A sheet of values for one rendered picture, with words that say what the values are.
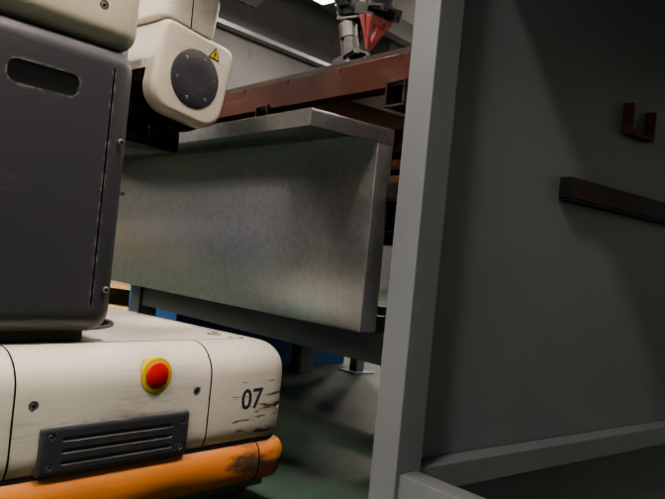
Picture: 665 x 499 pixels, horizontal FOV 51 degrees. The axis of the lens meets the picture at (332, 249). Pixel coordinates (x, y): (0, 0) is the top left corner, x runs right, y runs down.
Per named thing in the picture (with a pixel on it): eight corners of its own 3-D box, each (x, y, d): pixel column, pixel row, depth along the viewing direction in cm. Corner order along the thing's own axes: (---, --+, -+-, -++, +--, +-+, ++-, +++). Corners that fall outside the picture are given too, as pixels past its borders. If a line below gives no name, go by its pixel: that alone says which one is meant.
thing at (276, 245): (103, 276, 230) (114, 170, 230) (375, 333, 130) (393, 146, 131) (91, 276, 227) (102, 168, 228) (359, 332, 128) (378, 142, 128)
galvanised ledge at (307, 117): (114, 170, 230) (115, 161, 230) (393, 146, 131) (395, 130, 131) (51, 160, 218) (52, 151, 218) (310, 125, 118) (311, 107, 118)
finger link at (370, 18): (366, 51, 170) (376, 12, 168) (385, 54, 164) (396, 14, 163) (344, 44, 166) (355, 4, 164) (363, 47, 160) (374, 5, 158)
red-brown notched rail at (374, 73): (134, 138, 230) (136, 119, 230) (587, 59, 106) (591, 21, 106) (123, 135, 228) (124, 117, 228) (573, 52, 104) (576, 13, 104)
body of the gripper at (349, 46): (347, 71, 214) (345, 49, 215) (370, 58, 206) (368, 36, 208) (332, 66, 210) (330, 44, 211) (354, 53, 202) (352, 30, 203)
